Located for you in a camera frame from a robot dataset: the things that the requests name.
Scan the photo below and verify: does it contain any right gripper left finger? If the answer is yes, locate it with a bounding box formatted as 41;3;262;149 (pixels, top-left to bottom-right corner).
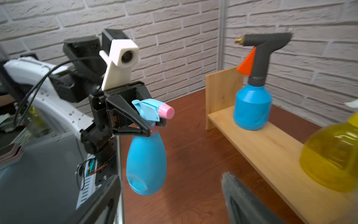
67;175;121;224

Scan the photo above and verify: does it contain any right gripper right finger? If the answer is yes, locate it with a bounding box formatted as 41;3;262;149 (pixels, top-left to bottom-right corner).
221;172;285;224

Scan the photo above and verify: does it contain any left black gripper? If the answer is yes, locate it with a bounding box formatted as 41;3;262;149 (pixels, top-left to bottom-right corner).
89;81;167;137

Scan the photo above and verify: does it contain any light blue pink spray bottle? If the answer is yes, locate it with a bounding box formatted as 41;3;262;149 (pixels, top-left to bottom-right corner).
126;99;175;196

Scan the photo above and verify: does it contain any wooden shelf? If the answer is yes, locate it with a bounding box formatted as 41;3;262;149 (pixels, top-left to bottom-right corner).
206;67;358;224

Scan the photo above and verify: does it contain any blue grey pressure sprayer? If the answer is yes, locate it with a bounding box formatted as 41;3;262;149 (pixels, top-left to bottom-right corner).
233;32;292;131

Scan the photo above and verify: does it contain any yellow spray bottle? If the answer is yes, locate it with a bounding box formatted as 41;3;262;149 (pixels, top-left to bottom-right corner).
299;100;358;192

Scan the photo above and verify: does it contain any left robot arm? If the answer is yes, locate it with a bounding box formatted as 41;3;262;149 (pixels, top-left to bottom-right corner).
4;34;175;176

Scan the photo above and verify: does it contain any left green circuit board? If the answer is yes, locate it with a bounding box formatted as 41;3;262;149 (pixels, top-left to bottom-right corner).
75;156;108;190

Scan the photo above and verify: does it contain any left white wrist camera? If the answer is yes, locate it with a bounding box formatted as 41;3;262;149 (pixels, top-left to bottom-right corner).
99;29;139;91

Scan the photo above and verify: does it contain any left corner aluminium post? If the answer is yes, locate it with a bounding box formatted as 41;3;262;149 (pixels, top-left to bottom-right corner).
217;0;228;71

